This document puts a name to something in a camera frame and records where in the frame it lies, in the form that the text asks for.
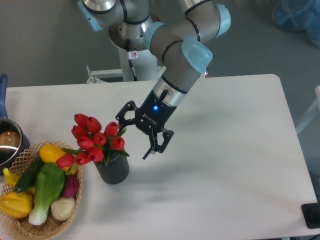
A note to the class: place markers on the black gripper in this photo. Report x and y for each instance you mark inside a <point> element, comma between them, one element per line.
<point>155,117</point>

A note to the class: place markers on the red tulip bouquet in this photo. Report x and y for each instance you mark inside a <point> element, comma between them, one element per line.
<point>96,144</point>

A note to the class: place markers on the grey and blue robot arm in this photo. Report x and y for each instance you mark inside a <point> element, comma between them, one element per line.
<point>173,56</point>

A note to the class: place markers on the dark grey ribbed vase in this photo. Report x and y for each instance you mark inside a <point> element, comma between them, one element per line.
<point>116,171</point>

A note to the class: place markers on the magenta radish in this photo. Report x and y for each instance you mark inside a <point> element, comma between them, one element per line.
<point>71,186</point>

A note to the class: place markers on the yellow squash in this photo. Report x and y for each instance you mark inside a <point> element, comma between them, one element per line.
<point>50,153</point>

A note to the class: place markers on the green bok choy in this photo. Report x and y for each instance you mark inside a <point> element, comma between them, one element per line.
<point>49,184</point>

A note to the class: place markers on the white garlic bulb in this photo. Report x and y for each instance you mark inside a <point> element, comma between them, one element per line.
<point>62,208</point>

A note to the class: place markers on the dark green cucumber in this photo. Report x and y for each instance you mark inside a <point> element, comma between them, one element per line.
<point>28,177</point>

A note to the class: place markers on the small yellow gourd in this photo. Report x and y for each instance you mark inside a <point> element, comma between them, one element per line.
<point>11,179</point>

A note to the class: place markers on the orange yellow pumpkin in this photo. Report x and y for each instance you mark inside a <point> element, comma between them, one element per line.
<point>16,205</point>

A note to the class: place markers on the woven wicker basket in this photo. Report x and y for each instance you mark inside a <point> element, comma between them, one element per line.
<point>20,228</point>

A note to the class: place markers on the blue plastic bag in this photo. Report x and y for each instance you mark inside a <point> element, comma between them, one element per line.
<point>299,16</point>

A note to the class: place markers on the black device at table edge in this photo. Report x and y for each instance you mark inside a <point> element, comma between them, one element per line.
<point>311,214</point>

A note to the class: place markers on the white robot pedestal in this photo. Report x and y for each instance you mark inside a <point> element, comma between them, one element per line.
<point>136,61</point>

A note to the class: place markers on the blue handled saucepan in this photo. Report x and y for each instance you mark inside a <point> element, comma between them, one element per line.
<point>13,141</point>

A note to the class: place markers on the white furniture frame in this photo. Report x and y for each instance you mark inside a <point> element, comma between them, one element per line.
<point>312,111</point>

